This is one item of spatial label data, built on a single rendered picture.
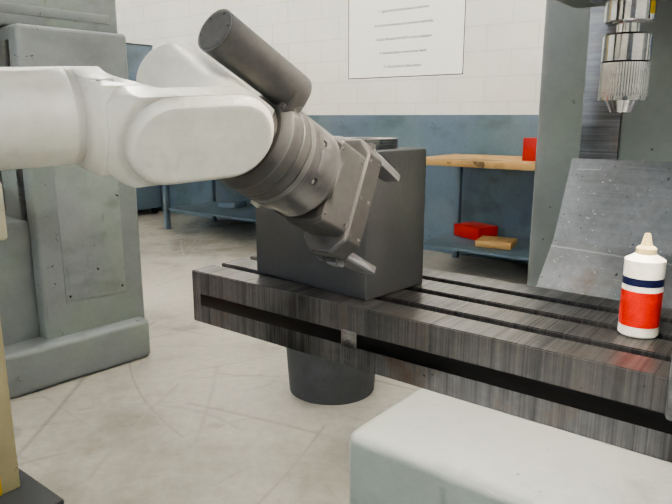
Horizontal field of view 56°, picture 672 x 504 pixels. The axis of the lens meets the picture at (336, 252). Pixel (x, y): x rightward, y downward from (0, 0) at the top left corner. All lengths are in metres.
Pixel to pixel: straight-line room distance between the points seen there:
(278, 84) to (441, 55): 5.13
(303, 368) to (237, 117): 2.27
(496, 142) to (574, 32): 4.23
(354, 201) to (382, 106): 5.31
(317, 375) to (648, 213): 1.83
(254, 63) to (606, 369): 0.42
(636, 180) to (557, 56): 0.24
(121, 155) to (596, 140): 0.84
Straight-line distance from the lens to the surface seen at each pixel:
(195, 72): 0.49
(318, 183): 0.54
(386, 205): 0.79
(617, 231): 1.06
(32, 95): 0.44
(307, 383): 2.69
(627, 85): 0.71
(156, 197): 8.07
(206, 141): 0.45
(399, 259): 0.83
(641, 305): 0.72
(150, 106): 0.43
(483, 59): 5.44
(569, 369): 0.66
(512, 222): 5.35
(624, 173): 1.10
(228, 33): 0.47
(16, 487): 2.35
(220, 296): 0.94
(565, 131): 1.13
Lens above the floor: 1.19
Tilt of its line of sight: 12 degrees down
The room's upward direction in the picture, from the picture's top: straight up
